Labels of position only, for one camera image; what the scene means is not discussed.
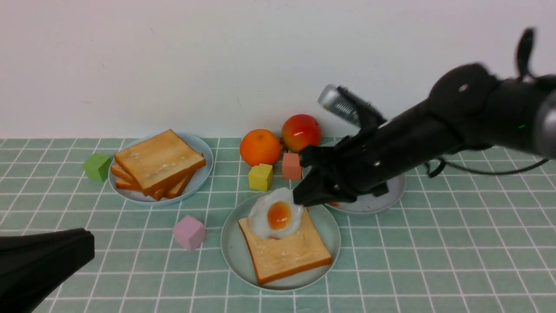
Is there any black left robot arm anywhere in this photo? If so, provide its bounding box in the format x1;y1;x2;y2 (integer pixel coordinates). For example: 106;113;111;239
0;228;95;313

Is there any red apple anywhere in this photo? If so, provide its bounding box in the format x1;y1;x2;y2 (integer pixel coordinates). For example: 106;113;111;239
281;114;322;153

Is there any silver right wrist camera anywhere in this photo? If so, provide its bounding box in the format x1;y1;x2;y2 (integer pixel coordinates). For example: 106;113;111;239
318;84;387;129

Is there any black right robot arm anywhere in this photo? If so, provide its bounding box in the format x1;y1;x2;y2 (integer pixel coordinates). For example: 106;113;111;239
293;63;555;206

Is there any light blue bread plate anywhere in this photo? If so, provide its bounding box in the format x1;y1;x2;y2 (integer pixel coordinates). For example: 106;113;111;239
109;131;214;206

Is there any pink foam cube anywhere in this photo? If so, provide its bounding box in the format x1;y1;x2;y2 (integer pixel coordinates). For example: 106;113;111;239
173;215;206;251

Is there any green foam cube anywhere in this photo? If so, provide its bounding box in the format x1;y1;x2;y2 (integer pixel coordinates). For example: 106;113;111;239
83;153;112;182

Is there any orange fruit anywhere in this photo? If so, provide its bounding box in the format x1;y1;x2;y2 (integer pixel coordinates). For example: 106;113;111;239
239;129;281;166

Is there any salmon foam cube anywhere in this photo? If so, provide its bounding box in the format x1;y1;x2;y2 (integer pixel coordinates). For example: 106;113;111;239
282;153;303;180

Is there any empty teal plate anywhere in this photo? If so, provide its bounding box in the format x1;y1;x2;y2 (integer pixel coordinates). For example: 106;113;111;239
221;193;341;293

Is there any yellow foam cube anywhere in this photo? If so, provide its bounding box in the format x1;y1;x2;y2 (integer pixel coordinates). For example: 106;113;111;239
248;163;273;192

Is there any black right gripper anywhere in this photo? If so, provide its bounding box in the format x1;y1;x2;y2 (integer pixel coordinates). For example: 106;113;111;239
293;130;391;206

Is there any grey egg plate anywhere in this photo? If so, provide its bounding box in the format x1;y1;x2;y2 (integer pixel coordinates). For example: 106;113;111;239
324;155;406;215

